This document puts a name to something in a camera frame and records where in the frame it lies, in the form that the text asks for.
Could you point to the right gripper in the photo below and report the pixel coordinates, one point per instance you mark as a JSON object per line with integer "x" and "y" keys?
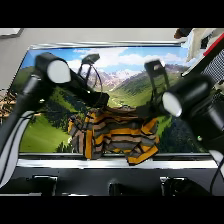
{"x": 150, "y": 110}

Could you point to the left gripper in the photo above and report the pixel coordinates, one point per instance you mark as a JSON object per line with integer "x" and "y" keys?
{"x": 98, "y": 98}

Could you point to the yellow grey striped shirt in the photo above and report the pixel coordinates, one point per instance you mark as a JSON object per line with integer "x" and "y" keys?
{"x": 113, "y": 133}

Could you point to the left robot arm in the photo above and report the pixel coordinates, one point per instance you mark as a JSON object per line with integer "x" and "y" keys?
{"x": 42, "y": 66}

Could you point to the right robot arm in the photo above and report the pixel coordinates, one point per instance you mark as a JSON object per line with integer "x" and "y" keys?
{"x": 196, "y": 90}

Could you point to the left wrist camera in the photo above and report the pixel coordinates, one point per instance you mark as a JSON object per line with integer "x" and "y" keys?
{"x": 90, "y": 59}

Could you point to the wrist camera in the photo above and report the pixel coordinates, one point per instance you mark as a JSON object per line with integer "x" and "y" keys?
{"x": 90, "y": 59}
{"x": 154, "y": 67}

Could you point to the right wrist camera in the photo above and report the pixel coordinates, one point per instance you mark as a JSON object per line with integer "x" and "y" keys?
{"x": 154, "y": 67}

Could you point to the silver frame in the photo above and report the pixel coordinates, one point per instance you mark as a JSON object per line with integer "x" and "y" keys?
{"x": 66, "y": 163}

